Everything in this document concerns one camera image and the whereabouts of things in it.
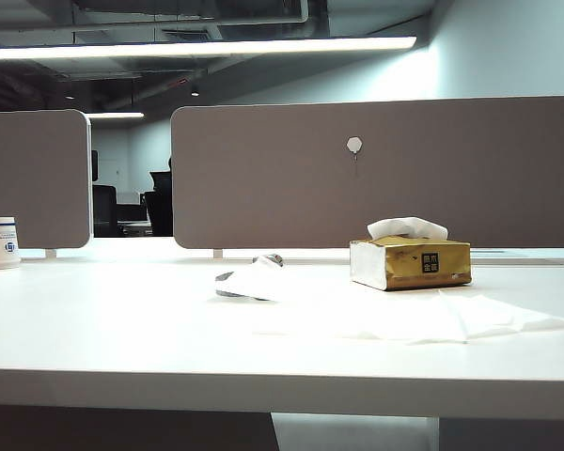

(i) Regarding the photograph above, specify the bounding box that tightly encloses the white tissue sheet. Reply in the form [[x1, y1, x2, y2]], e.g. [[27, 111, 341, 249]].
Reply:
[[366, 216, 450, 241], [209, 256, 321, 303]]

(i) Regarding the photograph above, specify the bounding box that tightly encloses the white crumpled tissue sheet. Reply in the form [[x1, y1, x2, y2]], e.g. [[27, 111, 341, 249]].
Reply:
[[366, 216, 450, 241]]

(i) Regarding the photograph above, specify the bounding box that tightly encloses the gold tissue pack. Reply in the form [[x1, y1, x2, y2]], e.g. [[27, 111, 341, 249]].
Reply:
[[349, 236, 473, 291]]

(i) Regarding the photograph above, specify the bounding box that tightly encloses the large flat white tissue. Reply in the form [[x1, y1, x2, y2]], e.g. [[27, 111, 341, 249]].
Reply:
[[251, 289, 564, 346]]

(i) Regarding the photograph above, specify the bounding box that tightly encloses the wide brown desk partition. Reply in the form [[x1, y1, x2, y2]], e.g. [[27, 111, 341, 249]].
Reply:
[[170, 96, 564, 251]]

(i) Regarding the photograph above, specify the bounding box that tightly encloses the black office chair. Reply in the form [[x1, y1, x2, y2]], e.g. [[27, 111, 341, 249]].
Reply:
[[92, 184, 118, 238]]

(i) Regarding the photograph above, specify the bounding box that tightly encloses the long ceiling light strip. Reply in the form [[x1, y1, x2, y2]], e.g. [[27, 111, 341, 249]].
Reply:
[[0, 36, 418, 61]]

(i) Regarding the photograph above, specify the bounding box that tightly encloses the narrow brown desk partition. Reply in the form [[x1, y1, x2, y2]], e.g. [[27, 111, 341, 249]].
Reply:
[[0, 109, 93, 250]]

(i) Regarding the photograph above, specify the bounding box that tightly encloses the grey printed lanyard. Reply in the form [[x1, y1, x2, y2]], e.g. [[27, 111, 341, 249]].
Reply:
[[214, 253, 286, 299]]

